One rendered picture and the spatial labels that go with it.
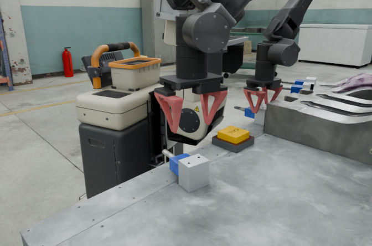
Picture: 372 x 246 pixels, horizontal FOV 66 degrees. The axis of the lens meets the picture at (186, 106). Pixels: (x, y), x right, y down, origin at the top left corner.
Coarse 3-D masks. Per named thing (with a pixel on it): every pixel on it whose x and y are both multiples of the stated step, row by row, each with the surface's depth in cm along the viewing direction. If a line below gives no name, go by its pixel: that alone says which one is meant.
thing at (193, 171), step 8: (168, 152) 64; (176, 160) 59; (184, 160) 56; (192, 160) 56; (200, 160) 56; (208, 160) 56; (176, 168) 58; (184, 168) 55; (192, 168) 54; (200, 168) 55; (208, 168) 56; (184, 176) 55; (192, 176) 54; (200, 176) 56; (208, 176) 57; (184, 184) 56; (192, 184) 55; (200, 184) 56
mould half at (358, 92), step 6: (318, 84) 118; (324, 84) 118; (330, 84) 118; (336, 84) 117; (324, 90) 108; (330, 90) 108; (336, 90) 107; (348, 90) 100; (354, 90) 96; (360, 90) 94; (366, 90) 94; (354, 96) 96; (360, 96) 95; (366, 96) 94
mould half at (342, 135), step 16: (304, 96) 87; (336, 96) 88; (272, 112) 80; (288, 112) 76; (304, 112) 74; (320, 112) 74; (272, 128) 81; (288, 128) 77; (304, 128) 74; (320, 128) 71; (336, 128) 69; (352, 128) 66; (368, 128) 64; (304, 144) 75; (320, 144) 72; (336, 144) 70; (352, 144) 67; (368, 144) 65; (368, 160) 65
